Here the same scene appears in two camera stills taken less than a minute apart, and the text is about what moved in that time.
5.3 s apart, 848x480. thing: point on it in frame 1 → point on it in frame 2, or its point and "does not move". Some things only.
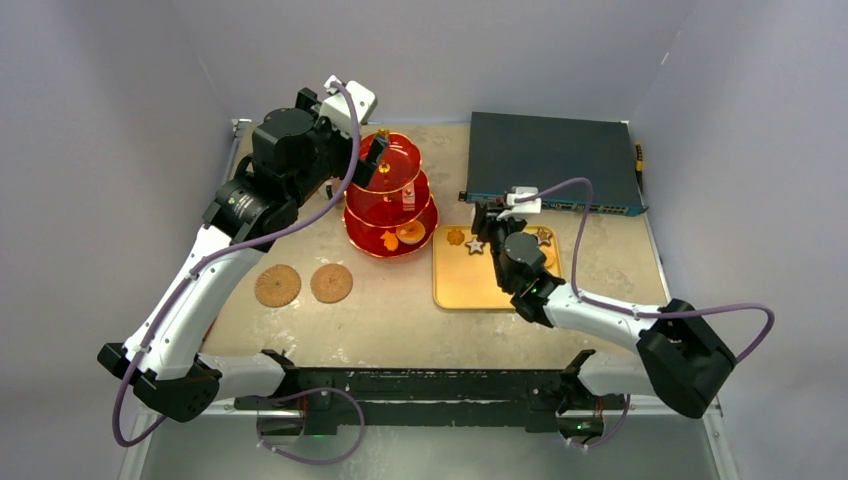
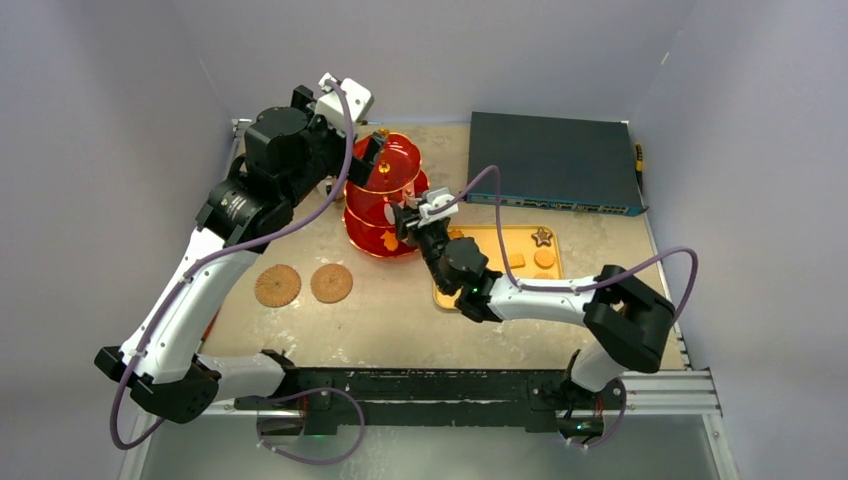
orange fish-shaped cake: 391,241 does not move
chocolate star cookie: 544,236 does not move
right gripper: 488,221 → 411,225
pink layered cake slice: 409,198 does not move
